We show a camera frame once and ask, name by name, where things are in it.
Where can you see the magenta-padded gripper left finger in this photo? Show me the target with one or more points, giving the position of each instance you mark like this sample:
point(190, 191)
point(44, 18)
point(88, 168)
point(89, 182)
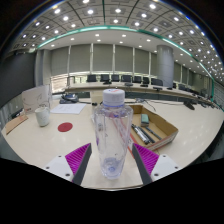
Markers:
point(61, 166)

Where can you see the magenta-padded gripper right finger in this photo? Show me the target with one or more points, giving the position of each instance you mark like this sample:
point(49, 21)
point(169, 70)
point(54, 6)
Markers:
point(165, 165)

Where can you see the clear plastic water bottle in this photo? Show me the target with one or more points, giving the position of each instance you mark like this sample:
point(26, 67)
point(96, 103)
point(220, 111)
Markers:
point(112, 133)

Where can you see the open brown cardboard box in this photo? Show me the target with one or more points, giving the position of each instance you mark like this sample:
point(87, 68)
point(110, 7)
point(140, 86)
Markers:
point(166, 131)

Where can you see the flat round red coaster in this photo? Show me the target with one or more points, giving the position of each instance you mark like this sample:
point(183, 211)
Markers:
point(65, 127)

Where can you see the black silver marker pen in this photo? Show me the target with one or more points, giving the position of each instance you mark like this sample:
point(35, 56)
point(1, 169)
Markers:
point(140, 134)

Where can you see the grey-green board eraser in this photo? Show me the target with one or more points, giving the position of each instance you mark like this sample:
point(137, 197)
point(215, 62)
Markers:
point(144, 120)

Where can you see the white ceramic mug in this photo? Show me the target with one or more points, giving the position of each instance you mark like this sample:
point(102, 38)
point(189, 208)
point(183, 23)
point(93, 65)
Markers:
point(42, 116)

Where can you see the white printed paper sheet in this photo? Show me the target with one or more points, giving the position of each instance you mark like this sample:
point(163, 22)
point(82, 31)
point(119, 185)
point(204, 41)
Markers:
point(68, 108)

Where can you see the flat brown cardboard piece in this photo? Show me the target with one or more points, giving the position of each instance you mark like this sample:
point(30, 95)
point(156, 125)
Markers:
point(16, 124)

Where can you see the white printed carton box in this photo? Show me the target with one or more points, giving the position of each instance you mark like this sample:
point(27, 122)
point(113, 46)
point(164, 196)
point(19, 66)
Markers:
point(35, 99)

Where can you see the cream open organizer box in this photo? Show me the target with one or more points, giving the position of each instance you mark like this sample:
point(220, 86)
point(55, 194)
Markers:
point(96, 97)

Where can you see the long curved conference desk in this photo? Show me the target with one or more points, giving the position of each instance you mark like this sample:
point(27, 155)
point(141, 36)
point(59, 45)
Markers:
point(86, 87)

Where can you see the group of ceiling lights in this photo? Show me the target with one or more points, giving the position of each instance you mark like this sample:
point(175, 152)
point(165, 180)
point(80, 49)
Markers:
point(96, 35)

